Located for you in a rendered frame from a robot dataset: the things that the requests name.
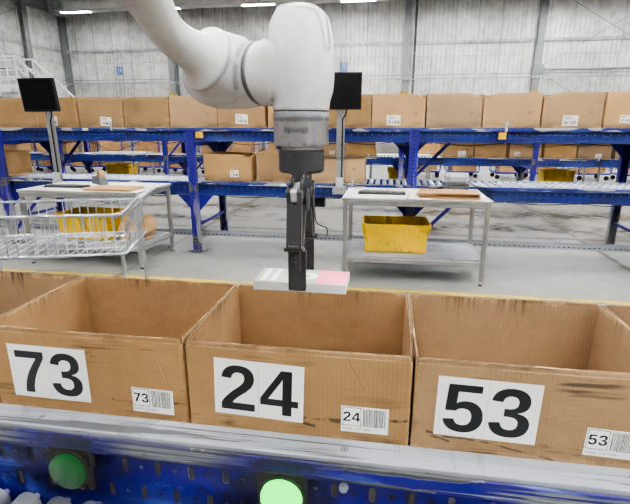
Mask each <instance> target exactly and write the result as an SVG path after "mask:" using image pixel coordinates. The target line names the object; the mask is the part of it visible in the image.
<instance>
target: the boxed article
mask: <svg viewBox="0 0 630 504"><path fill-rule="evenodd" d="M349 280H350V272H343V271H324V270H306V291H295V290H288V269H284V268H264V269H263V270H262V271H261V272H260V274H259V275H258V276H257V277H256V278H255V279H254V280H253V286H254V289H259V290H276V291H293V292H310V293H327V294H344V295H345V294H346V292H347V288H348V284H349Z"/></svg>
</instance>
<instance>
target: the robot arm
mask: <svg viewBox="0 0 630 504"><path fill-rule="evenodd" d="M121 1H122V2H123V4H124V5H125V6H126V8H127V9H128V11H129V12H130V13H131V15H132V16H133V18H134V19H135V20H136V22H137V23H138V25H139V26H140V27H141V29H142V30H143V32H144V33H145V34H146V36H147V37H148V38H149V39H150V40H151V42H152V43H153V44H154V45H155V46H156V47H157V48H158V49H159V50H160V51H161V52H163V53H164V54H165V55H166V56H167V57H169V58H170V59H171V60H172V61H174V62H175V63H176V64H177V65H179V66H180V67H181V68H182V81H183V84H184V87H185V89H186V90H187V92H188V93H189V94H190V95H191V96H192V97H193V98H194V99H195V100H197V101H198V102H200V103H202V104H204V105H206V106H209V107H213V108H219V109H248V108H255V107H259V106H272V107H273V111H276V112H273V119H274V144H275V145H276V146H282V149H280V150H278V154H279V171H280V172H282V173H290V174H291V183H290V185H288V189H286V192H285V194H286V202H287V210H286V246H285V248H284V252H288V290H295V291H306V270H314V238H316V239H317V237H318V234H316V233H315V231H316V228H315V196H314V191H315V180H312V179H311V174H317V173H321V172H323V171H324V150H322V149H321V147H322V146H327V145H328V143H329V116H330V115H329V105H330V100H331V97H332V94H333V87H334V48H333V39H332V32H331V27H330V22H329V19H328V16H327V14H326V13H325V12H324V11H323V10H322V9H321V8H319V7H318V6H316V5H314V4H310V3H301V2H296V3H286V4H281V5H279V6H278V7H277V8H276V10H275V12H274V14H273V16H272V18H271V20H270V23H269V25H268V34H267V37H266V38H263V39H262V40H258V41H248V40H247V39H246V38H245V37H243V36H239V35H235V34H232V33H229V32H226V31H223V30H220V29H218V28H216V27H208V28H205V29H203V30H201V31H198V30H196V29H194V28H192V27H190V26H189V25H188V24H186V23H185V22H184V21H183V20H182V19H181V18H180V16H179V14H178V12H177V10H176V7H175V5H174V3H173V0H121ZM293 243H297V244H293Z"/></svg>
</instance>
